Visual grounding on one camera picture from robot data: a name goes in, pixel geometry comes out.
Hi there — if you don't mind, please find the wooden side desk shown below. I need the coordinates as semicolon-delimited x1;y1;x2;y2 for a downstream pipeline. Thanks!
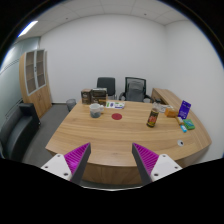
150;87;183;109

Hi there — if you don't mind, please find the white green purple leaflet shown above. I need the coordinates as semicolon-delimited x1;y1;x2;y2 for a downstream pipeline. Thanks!
105;100;126;110

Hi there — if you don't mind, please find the flat round red coaster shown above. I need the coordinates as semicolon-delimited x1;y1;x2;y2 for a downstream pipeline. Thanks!
111;112;123;121

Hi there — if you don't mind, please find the black office chair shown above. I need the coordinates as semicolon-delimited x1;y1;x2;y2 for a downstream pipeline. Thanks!
96;76;118;100

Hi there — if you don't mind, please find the clear drink bottle black cap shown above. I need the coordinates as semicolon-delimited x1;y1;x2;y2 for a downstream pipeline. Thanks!
146;101;161;129

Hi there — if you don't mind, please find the wooden glass-door cabinet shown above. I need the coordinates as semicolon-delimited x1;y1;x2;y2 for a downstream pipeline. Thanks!
18;49;53;119

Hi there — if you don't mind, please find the purple packet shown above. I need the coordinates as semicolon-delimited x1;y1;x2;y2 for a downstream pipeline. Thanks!
177;100;192;120

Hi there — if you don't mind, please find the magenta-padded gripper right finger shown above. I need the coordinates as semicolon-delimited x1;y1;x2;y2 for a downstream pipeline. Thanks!
131;142;184;186

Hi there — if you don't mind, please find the orange cardboard box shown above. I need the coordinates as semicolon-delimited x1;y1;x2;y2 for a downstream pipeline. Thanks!
164;107;179;118

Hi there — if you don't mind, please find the large dark brown carton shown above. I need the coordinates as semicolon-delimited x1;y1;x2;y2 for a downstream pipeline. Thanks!
90;87;108;107

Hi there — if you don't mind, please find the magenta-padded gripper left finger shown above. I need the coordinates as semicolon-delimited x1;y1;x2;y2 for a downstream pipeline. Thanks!
40;142;92;185

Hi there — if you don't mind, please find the small dark brown carton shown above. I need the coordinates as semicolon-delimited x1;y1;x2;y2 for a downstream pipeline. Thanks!
80;88;93;106

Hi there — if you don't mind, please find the green flat box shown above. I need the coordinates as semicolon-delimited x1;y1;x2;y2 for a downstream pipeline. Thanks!
182;118;196;130

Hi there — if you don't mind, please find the grey waste bin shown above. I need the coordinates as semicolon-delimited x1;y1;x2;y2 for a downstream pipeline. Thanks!
65;98;78;112

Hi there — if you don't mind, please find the coiled cable white sheet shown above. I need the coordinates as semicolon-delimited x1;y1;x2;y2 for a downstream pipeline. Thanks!
159;103;175;113

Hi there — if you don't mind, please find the grey mesh office chair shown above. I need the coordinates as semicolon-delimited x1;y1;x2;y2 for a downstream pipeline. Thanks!
118;76;152;103

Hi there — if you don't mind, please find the white grey mug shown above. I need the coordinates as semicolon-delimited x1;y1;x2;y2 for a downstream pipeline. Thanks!
88;102;105;119

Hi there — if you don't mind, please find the black leather sofa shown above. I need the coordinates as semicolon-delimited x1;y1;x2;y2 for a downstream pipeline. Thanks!
0;102;41;162

